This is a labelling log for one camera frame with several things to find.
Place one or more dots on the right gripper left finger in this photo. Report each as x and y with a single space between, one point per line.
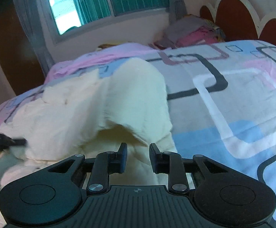
103 165

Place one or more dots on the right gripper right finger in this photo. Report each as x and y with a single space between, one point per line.
169 163

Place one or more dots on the cream quilted puffer jacket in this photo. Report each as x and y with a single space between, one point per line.
90 114

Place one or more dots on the pile of folded clothes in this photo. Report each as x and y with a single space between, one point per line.
188 31

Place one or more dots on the brown wooden door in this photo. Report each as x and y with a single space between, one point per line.
17 58

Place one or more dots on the patterned pastel bed sheet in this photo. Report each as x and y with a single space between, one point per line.
221 101

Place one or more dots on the pink blanket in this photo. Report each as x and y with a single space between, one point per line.
104 56

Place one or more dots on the grey left curtain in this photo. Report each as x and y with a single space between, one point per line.
27 12

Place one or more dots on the window with green curtain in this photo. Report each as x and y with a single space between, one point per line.
66 18

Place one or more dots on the red white scalloped headboard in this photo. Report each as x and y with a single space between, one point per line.
239 20

